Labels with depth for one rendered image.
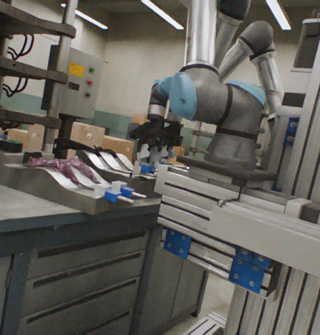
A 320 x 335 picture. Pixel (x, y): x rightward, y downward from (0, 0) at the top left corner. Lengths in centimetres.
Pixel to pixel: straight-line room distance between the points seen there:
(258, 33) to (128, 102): 843
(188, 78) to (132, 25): 955
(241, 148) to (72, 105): 140
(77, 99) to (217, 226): 153
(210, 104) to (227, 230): 33
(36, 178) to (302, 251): 82
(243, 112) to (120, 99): 914
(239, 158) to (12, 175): 75
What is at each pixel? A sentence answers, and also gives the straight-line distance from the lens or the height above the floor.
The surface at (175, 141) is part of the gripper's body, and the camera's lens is 159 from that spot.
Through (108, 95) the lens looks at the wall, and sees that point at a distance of 1032.
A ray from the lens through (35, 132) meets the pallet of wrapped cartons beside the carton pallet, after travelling 592.
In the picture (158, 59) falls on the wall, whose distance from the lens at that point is 947.
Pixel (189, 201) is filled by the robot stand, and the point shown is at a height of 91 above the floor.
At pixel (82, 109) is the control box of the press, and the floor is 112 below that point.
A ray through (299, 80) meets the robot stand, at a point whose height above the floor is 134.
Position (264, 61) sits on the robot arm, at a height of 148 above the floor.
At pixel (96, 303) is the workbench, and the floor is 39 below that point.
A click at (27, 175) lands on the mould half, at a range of 116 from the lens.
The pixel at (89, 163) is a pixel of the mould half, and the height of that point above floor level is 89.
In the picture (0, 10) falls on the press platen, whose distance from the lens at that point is 187.
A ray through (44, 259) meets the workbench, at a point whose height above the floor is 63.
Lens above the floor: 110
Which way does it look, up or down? 7 degrees down
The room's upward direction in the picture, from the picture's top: 12 degrees clockwise
